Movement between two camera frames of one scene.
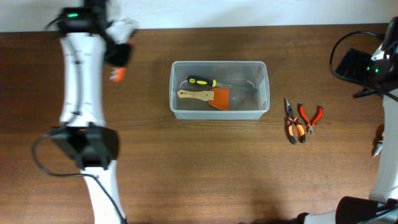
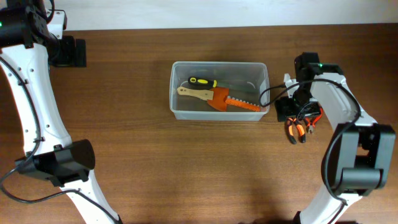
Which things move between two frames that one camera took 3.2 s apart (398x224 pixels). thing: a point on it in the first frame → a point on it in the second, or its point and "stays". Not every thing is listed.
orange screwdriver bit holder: [118, 74] → [234, 101]
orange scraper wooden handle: [217, 97] stays
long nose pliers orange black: [298, 125] stays
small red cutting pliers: [310, 125] stays
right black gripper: [360, 59] → [283, 110]
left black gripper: [121, 61] → [76, 58]
